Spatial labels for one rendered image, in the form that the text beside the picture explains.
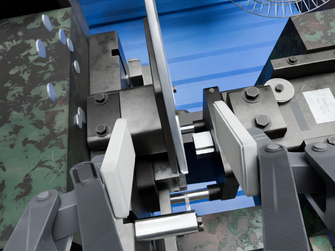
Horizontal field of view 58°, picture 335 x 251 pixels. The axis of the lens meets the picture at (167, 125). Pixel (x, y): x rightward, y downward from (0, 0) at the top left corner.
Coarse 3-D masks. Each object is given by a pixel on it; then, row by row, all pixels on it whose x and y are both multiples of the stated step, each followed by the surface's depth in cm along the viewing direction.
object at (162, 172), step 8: (160, 160) 57; (168, 160) 57; (160, 168) 57; (168, 168) 56; (160, 176) 56; (168, 176) 56; (176, 176) 56; (160, 184) 58; (168, 184) 59; (176, 184) 59
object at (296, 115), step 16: (272, 80) 58; (288, 80) 60; (304, 80) 59; (320, 80) 59; (224, 96) 59; (240, 96) 55; (256, 96) 54; (272, 96) 55; (288, 96) 56; (304, 96) 57; (320, 96) 57; (240, 112) 54; (256, 112) 53; (272, 112) 53; (288, 112) 56; (304, 112) 56; (320, 112) 55; (272, 128) 51; (288, 128) 54; (304, 128) 54; (320, 128) 54; (288, 144) 53
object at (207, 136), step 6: (204, 132) 63; (192, 138) 64; (198, 138) 62; (204, 138) 62; (210, 138) 61; (198, 144) 61; (204, 144) 61; (210, 144) 61; (198, 150) 61; (204, 150) 61; (210, 150) 61; (198, 156) 62; (204, 156) 62; (210, 156) 63
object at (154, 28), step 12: (144, 0) 27; (156, 12) 50; (156, 24) 27; (156, 36) 27; (156, 48) 27; (156, 60) 27; (168, 72) 44; (168, 84) 27; (168, 96) 28; (168, 108) 28; (168, 120) 29; (180, 132) 52; (180, 144) 31; (180, 156) 32; (180, 168) 35
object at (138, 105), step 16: (96, 96) 49; (112, 96) 50; (128, 96) 50; (144, 96) 49; (160, 96) 35; (96, 112) 49; (112, 112) 48; (128, 112) 48; (144, 112) 48; (160, 112) 37; (96, 128) 46; (112, 128) 47; (144, 128) 46; (160, 128) 46; (96, 144) 46; (144, 144) 48; (160, 144) 49
